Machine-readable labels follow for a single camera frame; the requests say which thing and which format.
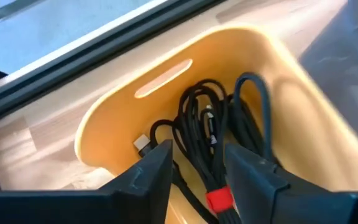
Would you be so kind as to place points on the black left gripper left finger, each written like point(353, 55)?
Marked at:
point(129, 199)

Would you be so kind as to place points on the yellow plastic bin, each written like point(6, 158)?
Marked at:
point(120, 124)

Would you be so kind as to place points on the black table frame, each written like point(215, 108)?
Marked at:
point(73, 68)

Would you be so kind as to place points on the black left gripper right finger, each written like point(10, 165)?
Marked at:
point(275, 199)

